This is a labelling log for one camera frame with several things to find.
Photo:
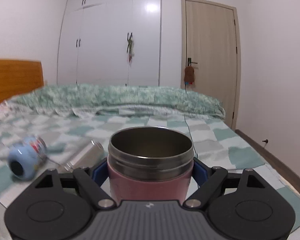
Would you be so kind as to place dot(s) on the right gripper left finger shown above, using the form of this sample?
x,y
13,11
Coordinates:
x,y
58,205

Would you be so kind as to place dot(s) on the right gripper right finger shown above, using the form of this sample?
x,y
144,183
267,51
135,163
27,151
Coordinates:
x,y
240,205

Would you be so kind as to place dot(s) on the blue cartoon steel cup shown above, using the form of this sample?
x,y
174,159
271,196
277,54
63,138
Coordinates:
x,y
26,157

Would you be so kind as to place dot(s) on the plain stainless steel cup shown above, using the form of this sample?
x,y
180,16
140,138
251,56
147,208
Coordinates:
x,y
87,155

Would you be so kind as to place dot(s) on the pink paw-print steel cup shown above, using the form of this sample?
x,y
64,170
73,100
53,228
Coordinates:
x,y
150,163

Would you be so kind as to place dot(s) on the green checkered bed sheet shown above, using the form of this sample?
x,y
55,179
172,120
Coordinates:
x,y
215,144

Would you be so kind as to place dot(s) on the green floral quilt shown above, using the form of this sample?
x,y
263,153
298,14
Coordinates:
x,y
87,99

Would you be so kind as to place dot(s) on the floral ruffled pillow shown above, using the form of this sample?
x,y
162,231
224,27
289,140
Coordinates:
x,y
6,109

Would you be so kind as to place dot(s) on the orange wooden headboard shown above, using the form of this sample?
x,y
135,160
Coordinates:
x,y
19,77

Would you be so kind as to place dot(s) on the brown plush toy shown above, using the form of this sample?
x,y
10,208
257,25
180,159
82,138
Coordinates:
x,y
189,75

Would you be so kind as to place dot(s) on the beige wooden door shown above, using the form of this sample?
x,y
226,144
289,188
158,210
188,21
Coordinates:
x,y
210,37

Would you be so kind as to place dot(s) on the green hanging ornament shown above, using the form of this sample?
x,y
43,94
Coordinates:
x,y
130,47

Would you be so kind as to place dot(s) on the white built-in wardrobe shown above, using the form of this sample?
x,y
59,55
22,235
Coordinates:
x,y
93,42

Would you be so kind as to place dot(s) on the black door handle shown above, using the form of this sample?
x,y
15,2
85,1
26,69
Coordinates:
x,y
190,62

